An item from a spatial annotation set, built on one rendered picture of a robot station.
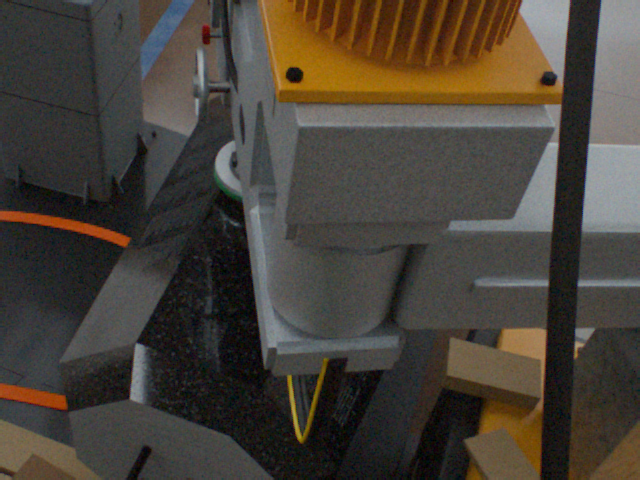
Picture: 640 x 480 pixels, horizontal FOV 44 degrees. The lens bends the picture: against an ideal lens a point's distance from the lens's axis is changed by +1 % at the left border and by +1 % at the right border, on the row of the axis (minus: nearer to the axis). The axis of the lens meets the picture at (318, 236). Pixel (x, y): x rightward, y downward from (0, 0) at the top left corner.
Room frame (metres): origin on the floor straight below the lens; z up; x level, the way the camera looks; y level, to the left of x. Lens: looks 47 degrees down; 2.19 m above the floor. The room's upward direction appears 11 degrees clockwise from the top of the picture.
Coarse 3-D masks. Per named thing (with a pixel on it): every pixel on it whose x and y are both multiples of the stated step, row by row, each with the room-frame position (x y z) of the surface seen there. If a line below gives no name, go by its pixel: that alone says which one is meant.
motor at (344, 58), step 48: (288, 0) 0.69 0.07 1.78; (336, 0) 0.63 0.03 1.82; (384, 0) 0.64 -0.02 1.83; (432, 0) 0.65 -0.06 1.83; (480, 0) 0.64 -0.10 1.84; (288, 48) 0.63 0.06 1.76; (336, 48) 0.65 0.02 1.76; (384, 48) 0.64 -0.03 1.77; (432, 48) 0.63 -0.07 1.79; (480, 48) 0.65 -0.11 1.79; (528, 48) 0.71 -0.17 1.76; (288, 96) 0.57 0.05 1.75; (336, 96) 0.58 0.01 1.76; (384, 96) 0.59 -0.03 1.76; (432, 96) 0.61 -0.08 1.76; (480, 96) 0.62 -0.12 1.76; (528, 96) 0.64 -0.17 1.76
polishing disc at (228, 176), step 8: (232, 144) 1.42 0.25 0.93; (224, 152) 1.39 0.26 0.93; (216, 160) 1.36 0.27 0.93; (224, 160) 1.36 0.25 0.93; (216, 168) 1.33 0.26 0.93; (224, 168) 1.33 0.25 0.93; (232, 168) 1.34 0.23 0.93; (224, 176) 1.31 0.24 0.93; (232, 176) 1.31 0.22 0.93; (224, 184) 1.29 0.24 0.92; (232, 184) 1.29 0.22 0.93; (240, 184) 1.29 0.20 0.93; (240, 192) 1.27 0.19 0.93
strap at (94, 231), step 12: (0, 216) 1.82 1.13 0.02; (12, 216) 1.83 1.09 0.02; (24, 216) 1.84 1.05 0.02; (36, 216) 1.85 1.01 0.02; (48, 216) 1.86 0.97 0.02; (60, 228) 1.82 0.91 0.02; (72, 228) 1.83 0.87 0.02; (84, 228) 1.84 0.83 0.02; (96, 228) 1.85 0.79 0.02; (120, 240) 1.82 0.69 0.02; (0, 384) 1.17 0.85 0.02; (0, 396) 1.13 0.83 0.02; (12, 396) 1.14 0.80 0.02; (24, 396) 1.15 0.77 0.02; (36, 396) 1.16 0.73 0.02; (48, 396) 1.16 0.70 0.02; (60, 396) 1.17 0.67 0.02; (60, 408) 1.13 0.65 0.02
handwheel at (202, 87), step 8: (200, 48) 1.23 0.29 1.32; (200, 56) 1.20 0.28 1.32; (200, 64) 1.18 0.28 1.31; (200, 72) 1.17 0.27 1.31; (200, 80) 1.16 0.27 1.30; (208, 80) 1.21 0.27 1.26; (200, 88) 1.15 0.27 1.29; (208, 88) 1.20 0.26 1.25; (216, 88) 1.21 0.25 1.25; (224, 88) 1.21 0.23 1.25; (200, 96) 1.14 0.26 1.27; (208, 96) 1.20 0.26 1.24; (200, 104) 1.14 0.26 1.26; (200, 112) 1.14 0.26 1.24; (200, 120) 1.14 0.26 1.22
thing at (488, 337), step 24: (480, 336) 1.15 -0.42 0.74; (576, 336) 1.21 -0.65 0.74; (432, 408) 1.24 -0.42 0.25; (456, 408) 0.94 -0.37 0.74; (480, 408) 0.95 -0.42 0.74; (432, 432) 1.11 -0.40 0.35; (456, 432) 0.88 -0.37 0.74; (408, 456) 1.21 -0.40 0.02; (432, 456) 0.95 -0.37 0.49; (456, 456) 0.83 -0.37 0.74
